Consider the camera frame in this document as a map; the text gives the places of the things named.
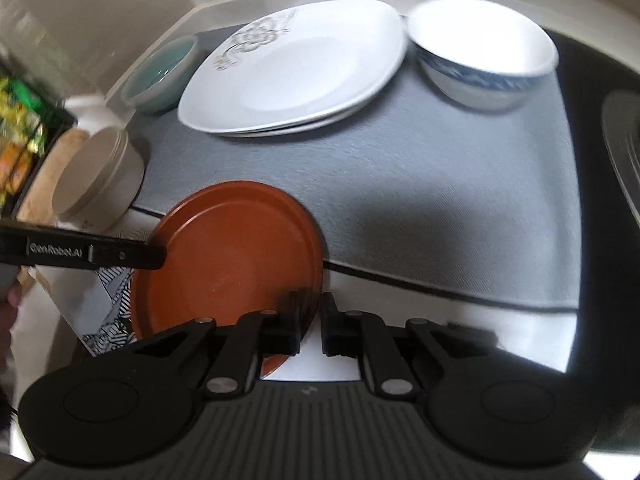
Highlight black gas stove top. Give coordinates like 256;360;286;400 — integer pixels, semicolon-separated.
544;29;640;411

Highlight black white patterned cloth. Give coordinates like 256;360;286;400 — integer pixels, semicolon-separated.
81;268;137;356

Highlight blue and white bowl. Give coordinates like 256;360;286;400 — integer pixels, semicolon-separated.
406;0;560;112

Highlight grey dish mat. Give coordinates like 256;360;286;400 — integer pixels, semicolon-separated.
124;19;582;314

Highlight colourful snack packages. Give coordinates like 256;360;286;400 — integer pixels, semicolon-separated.
1;63;74;216

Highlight person's left hand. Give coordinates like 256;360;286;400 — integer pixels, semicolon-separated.
0;282;22;368

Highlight beige round tin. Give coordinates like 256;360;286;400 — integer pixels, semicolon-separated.
52;127;145;233

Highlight teal green small bowl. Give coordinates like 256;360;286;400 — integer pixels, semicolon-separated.
120;35;203;114

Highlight brown red plate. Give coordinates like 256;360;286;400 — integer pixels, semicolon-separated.
129;180;327;380

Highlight large white floral plate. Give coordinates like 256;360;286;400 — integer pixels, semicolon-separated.
178;0;407;136

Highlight left gas burner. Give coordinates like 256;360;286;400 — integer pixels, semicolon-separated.
602;90;639;222

